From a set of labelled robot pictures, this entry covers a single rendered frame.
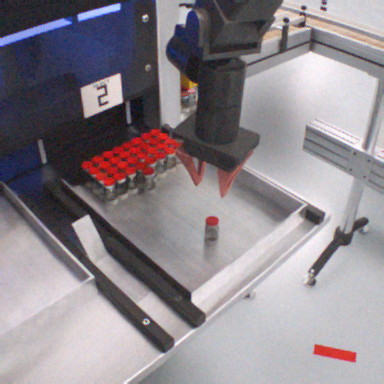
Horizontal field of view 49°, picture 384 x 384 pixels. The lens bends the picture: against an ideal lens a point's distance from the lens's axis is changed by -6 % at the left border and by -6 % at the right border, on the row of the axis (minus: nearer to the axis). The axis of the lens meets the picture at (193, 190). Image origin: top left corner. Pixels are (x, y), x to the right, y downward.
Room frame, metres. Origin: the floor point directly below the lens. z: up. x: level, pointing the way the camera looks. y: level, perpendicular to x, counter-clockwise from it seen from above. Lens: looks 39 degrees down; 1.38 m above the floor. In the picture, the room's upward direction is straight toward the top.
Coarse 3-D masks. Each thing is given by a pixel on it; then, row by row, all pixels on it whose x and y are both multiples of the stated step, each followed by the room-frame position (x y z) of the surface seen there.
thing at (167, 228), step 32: (160, 192) 0.62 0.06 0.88; (192, 192) 0.62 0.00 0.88; (256, 192) 0.62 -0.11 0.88; (288, 192) 0.58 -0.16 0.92; (128, 224) 0.53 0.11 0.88; (160, 224) 0.53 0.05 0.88; (192, 224) 0.53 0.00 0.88; (224, 224) 0.53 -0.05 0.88; (256, 224) 0.53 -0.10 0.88; (288, 224) 0.51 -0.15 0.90; (160, 256) 0.46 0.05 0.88; (192, 256) 0.46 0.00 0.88; (224, 256) 0.46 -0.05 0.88; (256, 256) 0.46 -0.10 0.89; (192, 288) 0.40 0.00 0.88
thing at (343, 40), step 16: (304, 16) 1.44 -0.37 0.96; (320, 16) 1.44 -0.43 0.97; (336, 16) 1.46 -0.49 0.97; (320, 32) 1.41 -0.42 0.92; (336, 32) 1.39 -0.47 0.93; (352, 32) 1.41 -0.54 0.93; (368, 32) 1.31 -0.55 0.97; (320, 48) 1.40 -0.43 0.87; (336, 48) 1.36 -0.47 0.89; (352, 48) 1.31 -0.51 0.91; (368, 48) 1.28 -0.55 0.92; (352, 64) 1.31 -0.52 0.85; (368, 64) 1.27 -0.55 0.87
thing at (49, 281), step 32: (0, 192) 0.62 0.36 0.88; (0, 224) 0.53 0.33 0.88; (32, 224) 0.52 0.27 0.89; (0, 256) 0.46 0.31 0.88; (32, 256) 0.46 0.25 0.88; (64, 256) 0.45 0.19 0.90; (0, 288) 0.39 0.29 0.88; (32, 288) 0.39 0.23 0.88; (64, 288) 0.40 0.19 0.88; (96, 288) 0.39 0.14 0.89; (0, 320) 0.33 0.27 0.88; (32, 320) 0.32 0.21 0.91; (0, 352) 0.28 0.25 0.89
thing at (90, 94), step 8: (104, 80) 0.73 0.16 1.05; (112, 80) 0.74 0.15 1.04; (120, 80) 0.75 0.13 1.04; (88, 88) 0.71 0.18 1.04; (96, 88) 0.72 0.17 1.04; (112, 88) 0.74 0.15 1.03; (120, 88) 0.75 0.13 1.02; (88, 96) 0.70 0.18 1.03; (96, 96) 0.72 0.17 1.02; (112, 96) 0.74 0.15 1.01; (120, 96) 0.75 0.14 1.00; (88, 104) 0.70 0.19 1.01; (96, 104) 0.71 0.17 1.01; (112, 104) 0.74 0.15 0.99; (88, 112) 0.70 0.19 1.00; (96, 112) 0.71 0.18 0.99
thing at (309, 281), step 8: (360, 224) 1.35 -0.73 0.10; (336, 232) 1.28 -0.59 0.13; (352, 232) 1.27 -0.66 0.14; (360, 232) 1.41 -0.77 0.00; (336, 240) 1.24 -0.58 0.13; (344, 240) 1.24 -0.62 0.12; (328, 248) 1.20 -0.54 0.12; (336, 248) 1.21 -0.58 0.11; (320, 256) 1.18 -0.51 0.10; (328, 256) 1.18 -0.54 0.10; (320, 264) 1.15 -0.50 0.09; (312, 272) 1.12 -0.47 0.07; (304, 280) 1.13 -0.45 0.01; (312, 280) 1.13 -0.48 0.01
